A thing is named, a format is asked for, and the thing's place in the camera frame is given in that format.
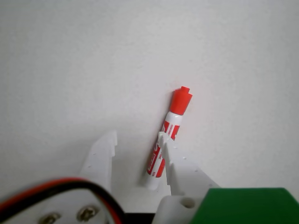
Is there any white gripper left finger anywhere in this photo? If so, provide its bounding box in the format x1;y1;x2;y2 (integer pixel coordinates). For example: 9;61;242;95
4;130;117;224

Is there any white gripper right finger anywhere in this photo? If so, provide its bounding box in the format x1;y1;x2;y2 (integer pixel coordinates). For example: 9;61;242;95
153;132;221;224

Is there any red black servo wire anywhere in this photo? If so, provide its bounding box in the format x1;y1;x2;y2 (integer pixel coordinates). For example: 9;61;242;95
0;177;124;224

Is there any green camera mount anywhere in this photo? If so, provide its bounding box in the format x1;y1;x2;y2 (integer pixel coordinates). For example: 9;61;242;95
189;187;299;224

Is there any red Expo marker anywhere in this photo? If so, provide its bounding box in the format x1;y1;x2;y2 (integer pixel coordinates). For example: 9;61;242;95
146;85;193;191

